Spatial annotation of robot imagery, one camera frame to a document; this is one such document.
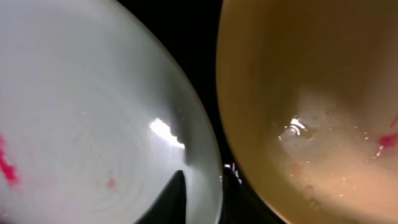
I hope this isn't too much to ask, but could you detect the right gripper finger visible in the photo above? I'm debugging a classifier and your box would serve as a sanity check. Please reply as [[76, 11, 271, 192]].
[[136, 170, 187, 224]]

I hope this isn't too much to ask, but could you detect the light blue plate front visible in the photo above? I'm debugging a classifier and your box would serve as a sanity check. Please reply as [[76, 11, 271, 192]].
[[1, 0, 223, 223]]

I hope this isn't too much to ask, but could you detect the yellow plate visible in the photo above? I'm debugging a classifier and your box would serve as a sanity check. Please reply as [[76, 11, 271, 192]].
[[216, 0, 397, 223]]

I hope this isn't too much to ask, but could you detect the black round tray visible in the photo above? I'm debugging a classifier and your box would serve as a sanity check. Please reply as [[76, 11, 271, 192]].
[[120, 0, 282, 223]]

